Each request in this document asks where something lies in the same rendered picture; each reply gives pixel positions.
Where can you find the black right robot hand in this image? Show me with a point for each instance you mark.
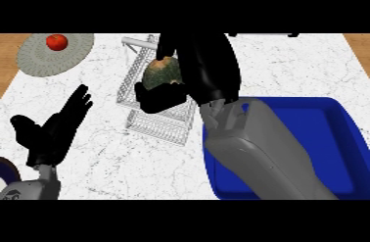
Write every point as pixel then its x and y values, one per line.
pixel 207 68

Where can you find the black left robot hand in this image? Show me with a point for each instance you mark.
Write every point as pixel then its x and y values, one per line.
pixel 55 131

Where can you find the green orange squash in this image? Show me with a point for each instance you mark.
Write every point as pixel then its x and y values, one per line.
pixel 162 72

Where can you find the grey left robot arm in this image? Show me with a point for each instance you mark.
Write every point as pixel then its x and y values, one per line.
pixel 34 186

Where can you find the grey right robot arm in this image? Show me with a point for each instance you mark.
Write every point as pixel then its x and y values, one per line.
pixel 263 151

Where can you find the blue plastic tray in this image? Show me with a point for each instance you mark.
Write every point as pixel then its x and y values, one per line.
pixel 332 138

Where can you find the dark blue round object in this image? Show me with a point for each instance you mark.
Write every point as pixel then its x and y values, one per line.
pixel 8 172

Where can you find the round grey placemat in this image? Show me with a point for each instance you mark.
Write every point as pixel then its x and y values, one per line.
pixel 46 56

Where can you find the red apple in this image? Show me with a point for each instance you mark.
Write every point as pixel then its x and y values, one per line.
pixel 56 42

